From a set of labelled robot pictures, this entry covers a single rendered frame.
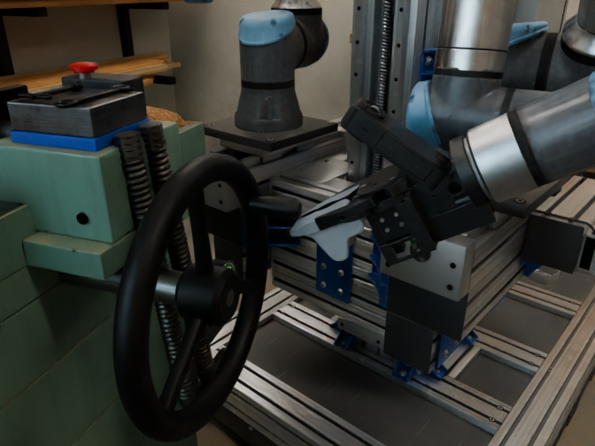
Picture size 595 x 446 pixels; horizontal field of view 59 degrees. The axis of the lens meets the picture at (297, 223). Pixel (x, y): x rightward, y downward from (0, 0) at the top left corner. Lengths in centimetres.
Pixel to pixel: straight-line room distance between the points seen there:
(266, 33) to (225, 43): 320
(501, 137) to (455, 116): 12
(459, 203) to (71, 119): 37
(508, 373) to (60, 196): 118
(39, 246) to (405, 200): 36
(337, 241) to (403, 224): 8
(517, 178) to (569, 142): 5
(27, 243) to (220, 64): 383
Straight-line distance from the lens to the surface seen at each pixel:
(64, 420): 71
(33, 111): 56
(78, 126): 53
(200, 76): 448
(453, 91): 60
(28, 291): 61
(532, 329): 165
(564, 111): 49
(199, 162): 48
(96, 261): 53
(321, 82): 394
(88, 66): 62
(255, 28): 111
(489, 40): 60
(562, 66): 83
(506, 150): 49
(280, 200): 57
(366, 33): 107
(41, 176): 56
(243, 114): 114
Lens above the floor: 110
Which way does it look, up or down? 25 degrees down
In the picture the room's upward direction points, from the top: straight up
